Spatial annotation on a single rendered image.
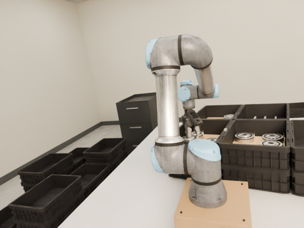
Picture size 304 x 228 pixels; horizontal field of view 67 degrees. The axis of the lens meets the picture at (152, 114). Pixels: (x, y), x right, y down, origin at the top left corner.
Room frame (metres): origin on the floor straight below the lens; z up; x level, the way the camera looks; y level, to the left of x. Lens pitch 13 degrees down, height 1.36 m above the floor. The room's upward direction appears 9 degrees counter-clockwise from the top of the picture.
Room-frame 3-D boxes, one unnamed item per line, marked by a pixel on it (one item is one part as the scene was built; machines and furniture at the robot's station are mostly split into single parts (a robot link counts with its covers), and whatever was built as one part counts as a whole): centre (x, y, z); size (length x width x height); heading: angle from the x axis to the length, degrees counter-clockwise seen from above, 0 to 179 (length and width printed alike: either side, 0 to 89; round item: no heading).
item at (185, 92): (1.23, -0.21, 1.16); 0.11 x 0.11 x 0.08; 70
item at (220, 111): (1.60, -0.47, 0.87); 0.40 x 0.30 x 0.11; 148
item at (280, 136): (1.16, -0.63, 0.86); 0.10 x 0.10 x 0.01
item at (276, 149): (1.11, -0.52, 0.92); 0.40 x 0.30 x 0.02; 148
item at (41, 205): (1.46, 0.80, 0.37); 0.40 x 0.30 x 0.45; 158
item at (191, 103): (1.33, -0.22, 1.08); 0.08 x 0.08 x 0.05
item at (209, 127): (1.26, -0.26, 0.87); 0.40 x 0.30 x 0.11; 148
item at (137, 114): (3.07, 0.12, 0.45); 0.62 x 0.45 x 0.90; 159
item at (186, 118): (1.34, -0.22, 1.00); 0.09 x 0.08 x 0.12; 15
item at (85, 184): (1.84, 0.66, 0.31); 0.40 x 0.30 x 0.34; 159
